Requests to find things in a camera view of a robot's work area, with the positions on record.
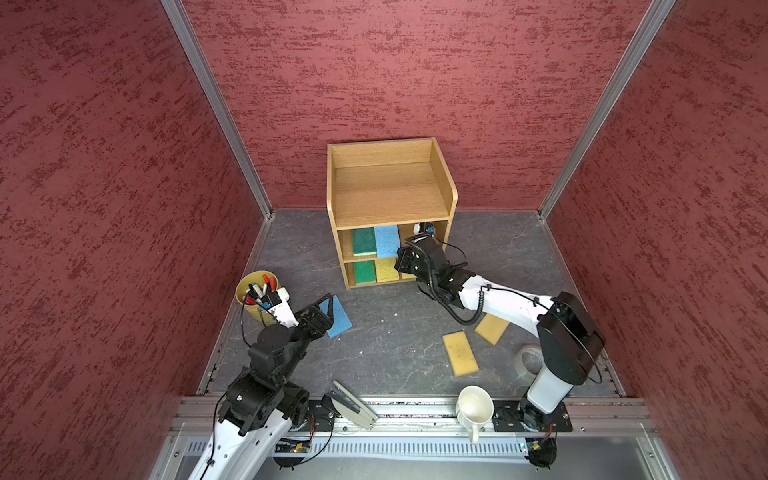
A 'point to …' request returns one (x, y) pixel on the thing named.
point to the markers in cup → (255, 291)
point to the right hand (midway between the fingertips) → (395, 255)
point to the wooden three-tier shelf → (380, 193)
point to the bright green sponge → (364, 272)
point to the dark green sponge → (364, 242)
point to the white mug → (474, 407)
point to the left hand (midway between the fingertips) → (326, 307)
